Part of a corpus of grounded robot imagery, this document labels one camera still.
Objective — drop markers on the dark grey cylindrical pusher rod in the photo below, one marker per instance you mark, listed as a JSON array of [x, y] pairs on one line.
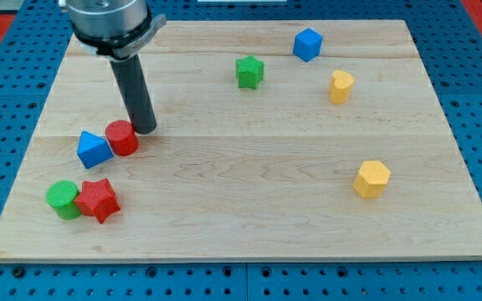
[[133, 89]]

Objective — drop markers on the red cylinder block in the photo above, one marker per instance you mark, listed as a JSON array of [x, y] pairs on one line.
[[122, 137]]

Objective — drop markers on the green star block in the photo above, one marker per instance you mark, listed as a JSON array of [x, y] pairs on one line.
[[249, 72]]

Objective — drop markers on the red star block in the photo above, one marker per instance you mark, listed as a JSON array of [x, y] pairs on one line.
[[97, 199]]

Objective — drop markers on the blue triangle block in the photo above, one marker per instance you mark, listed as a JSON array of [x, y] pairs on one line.
[[92, 150]]

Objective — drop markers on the green cylinder block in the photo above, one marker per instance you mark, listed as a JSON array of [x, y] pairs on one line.
[[60, 197]]

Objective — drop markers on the light wooden board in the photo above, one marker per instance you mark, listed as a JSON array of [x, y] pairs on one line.
[[253, 175]]

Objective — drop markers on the blue cube block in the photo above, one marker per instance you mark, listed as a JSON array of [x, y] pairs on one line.
[[307, 44]]

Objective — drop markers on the yellow heart block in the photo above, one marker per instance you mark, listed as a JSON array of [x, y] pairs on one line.
[[340, 86]]

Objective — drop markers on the yellow hexagon block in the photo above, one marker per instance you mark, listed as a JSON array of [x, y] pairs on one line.
[[371, 179]]

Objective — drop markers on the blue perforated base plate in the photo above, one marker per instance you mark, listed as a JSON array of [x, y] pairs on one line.
[[448, 35]]

